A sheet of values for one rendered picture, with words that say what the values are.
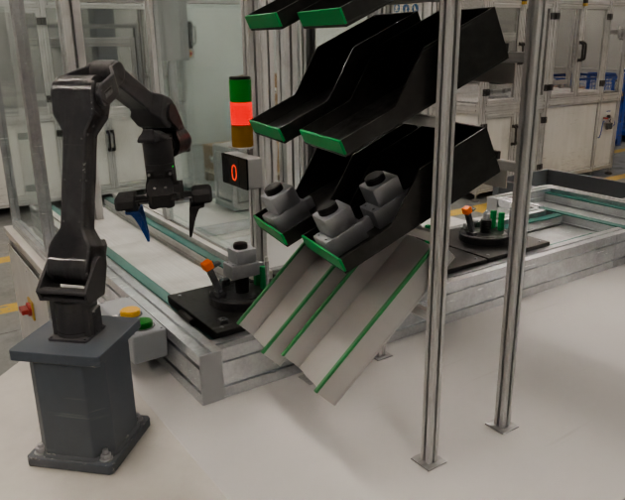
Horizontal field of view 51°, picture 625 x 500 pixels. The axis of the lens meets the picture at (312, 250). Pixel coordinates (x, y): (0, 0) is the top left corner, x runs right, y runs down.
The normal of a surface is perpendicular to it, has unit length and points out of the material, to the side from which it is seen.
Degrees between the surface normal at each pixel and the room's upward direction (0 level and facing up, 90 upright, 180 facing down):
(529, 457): 0
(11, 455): 0
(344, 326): 45
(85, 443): 90
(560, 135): 90
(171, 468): 0
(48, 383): 90
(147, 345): 90
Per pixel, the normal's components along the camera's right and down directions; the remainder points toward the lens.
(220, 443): -0.01, -0.95
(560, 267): 0.56, 0.25
